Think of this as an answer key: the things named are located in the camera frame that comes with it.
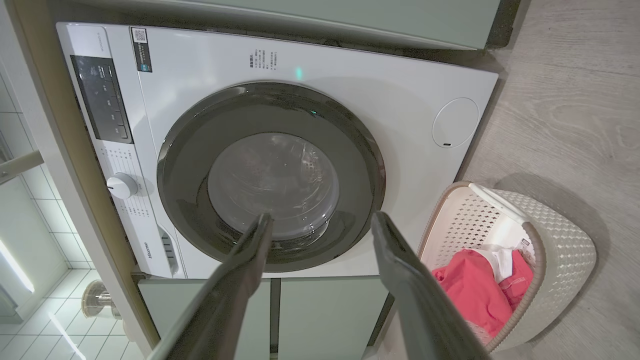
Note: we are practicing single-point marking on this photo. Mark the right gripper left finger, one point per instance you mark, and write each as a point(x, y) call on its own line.
point(220, 320)

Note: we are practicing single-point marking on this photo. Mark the beige countertop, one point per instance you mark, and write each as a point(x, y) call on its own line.
point(55, 100)

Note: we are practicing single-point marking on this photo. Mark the black QR code sticker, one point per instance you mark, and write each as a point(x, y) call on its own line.
point(141, 50)

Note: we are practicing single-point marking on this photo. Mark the round white filter cover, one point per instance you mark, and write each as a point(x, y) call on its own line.
point(455, 122)

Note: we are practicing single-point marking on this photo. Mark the dark washing machine control panel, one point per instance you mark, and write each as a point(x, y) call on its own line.
point(102, 100)

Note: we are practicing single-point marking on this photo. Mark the metal rail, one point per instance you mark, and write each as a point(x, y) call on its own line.
point(20, 167)

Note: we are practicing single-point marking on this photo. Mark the white washer dial knob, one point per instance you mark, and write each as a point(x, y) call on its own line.
point(121, 186)

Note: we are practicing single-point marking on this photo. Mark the cream perforated laundry basket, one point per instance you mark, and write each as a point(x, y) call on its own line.
point(560, 260)

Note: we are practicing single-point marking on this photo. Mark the white garment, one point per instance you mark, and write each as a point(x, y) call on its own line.
point(500, 262)

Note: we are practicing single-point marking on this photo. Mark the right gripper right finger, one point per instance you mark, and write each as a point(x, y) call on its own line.
point(420, 320)

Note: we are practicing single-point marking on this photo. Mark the small basket label sticker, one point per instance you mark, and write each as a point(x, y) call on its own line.
point(525, 244)

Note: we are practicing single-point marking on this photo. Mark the round dark washer door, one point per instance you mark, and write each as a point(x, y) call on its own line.
point(190, 165)

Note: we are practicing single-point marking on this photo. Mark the white detergent drawer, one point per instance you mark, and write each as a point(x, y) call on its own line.
point(167, 250)

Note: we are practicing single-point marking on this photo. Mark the white front-load washing machine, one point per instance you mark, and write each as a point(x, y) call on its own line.
point(350, 65)

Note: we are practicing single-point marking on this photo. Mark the chrome round fixture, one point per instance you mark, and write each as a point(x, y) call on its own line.
point(97, 300)

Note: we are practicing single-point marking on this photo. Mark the red garment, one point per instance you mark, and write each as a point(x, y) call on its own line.
point(475, 295)

